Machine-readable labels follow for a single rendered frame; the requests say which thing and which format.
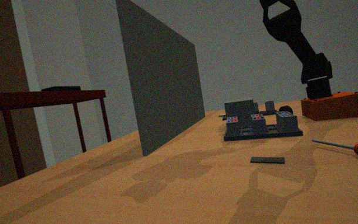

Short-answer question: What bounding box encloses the screwdriver with orange-brown handle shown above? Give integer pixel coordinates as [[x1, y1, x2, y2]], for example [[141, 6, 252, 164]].
[[312, 139, 358, 155]]

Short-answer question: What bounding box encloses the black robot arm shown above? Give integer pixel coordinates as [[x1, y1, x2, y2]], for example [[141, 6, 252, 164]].
[[259, 0, 333, 100]]

